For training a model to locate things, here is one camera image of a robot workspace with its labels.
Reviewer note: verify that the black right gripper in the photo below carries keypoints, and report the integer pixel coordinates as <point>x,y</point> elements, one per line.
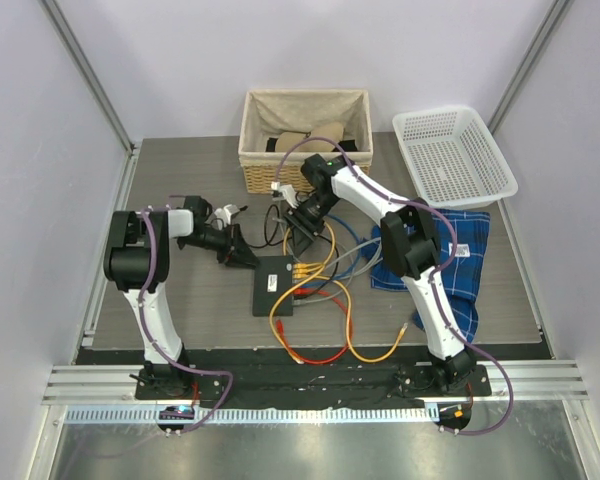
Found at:
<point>302,238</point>

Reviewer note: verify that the black network switch box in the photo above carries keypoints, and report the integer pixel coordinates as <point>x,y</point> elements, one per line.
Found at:
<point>272,277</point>

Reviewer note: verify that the beige shoe in basket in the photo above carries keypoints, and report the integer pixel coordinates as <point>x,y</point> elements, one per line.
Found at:
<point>321,139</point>

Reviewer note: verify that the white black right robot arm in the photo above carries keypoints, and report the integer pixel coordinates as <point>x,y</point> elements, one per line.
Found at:
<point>410,246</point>

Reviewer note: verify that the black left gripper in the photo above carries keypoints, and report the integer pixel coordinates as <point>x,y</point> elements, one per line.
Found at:
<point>239,254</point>

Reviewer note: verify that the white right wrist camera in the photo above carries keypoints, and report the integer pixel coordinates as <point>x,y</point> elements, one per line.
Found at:
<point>284,192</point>

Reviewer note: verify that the white plastic perforated basket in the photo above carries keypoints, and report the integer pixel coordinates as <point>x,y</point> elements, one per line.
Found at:
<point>452,158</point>

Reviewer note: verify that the wicker basket with liner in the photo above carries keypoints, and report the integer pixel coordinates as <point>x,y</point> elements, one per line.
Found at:
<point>280,128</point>

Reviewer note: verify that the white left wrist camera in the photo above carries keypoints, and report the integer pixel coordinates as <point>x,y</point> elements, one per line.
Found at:
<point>227,213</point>

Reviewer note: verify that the blue plaid shirt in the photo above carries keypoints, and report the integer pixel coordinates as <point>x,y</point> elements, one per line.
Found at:
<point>461,280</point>

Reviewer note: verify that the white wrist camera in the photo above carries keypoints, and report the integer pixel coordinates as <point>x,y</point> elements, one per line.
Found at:
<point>227,213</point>
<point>284,192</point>

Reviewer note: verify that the yellow ethernet cable short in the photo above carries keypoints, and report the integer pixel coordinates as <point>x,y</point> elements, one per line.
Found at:
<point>301,274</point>

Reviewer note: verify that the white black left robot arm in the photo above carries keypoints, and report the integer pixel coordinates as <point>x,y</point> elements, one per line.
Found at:
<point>137,261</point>

